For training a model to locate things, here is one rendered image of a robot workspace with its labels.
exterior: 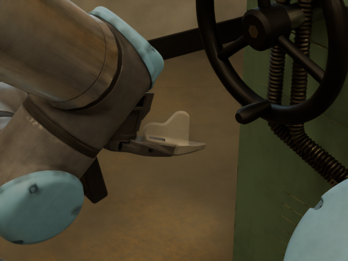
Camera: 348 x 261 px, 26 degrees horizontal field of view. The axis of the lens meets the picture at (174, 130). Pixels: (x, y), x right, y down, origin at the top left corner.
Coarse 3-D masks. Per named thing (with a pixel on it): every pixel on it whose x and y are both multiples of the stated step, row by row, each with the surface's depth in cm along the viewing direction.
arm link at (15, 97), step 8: (0, 88) 82; (8, 88) 83; (16, 88) 84; (0, 96) 81; (8, 96) 82; (16, 96) 83; (24, 96) 83; (0, 104) 79; (8, 104) 81; (16, 104) 82
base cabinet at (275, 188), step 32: (256, 64) 137; (288, 64) 130; (320, 64) 124; (288, 96) 133; (256, 128) 143; (320, 128) 129; (256, 160) 146; (288, 160) 139; (256, 192) 150; (288, 192) 142; (320, 192) 135; (256, 224) 154; (288, 224) 145; (256, 256) 158
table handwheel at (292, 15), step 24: (264, 0) 103; (336, 0) 93; (264, 24) 102; (288, 24) 104; (336, 24) 94; (216, 48) 115; (240, 48) 111; (264, 48) 104; (288, 48) 102; (336, 48) 95; (216, 72) 116; (312, 72) 100; (336, 72) 96; (240, 96) 113; (312, 96) 101; (336, 96) 99; (288, 120) 106
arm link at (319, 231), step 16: (336, 192) 53; (320, 208) 53; (336, 208) 52; (304, 224) 53; (320, 224) 53; (336, 224) 52; (304, 240) 53; (320, 240) 52; (336, 240) 51; (288, 256) 53; (304, 256) 52; (320, 256) 51; (336, 256) 50
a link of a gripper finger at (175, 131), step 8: (176, 112) 96; (184, 112) 96; (168, 120) 96; (176, 120) 96; (184, 120) 97; (144, 128) 96; (152, 128) 96; (160, 128) 96; (168, 128) 97; (176, 128) 97; (184, 128) 97; (144, 136) 96; (152, 136) 96; (160, 136) 97; (168, 136) 97; (176, 136) 97; (184, 136) 98; (176, 144) 97; (184, 144) 98; (192, 144) 99; (200, 144) 100; (176, 152) 97; (184, 152) 98
